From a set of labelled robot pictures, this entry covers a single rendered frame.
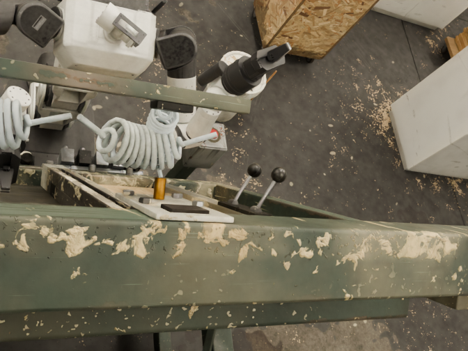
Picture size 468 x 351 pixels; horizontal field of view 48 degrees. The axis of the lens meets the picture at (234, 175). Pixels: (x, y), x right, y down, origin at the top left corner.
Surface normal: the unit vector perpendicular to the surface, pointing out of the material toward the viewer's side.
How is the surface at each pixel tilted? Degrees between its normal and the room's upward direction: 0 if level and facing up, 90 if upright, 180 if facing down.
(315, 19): 90
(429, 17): 90
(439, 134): 90
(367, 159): 0
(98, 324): 30
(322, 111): 0
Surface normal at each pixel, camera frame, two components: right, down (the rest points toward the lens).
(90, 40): 0.46, -0.03
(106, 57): 0.29, 0.69
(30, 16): 0.60, 0.51
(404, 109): -0.89, -0.11
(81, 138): 0.44, -0.42
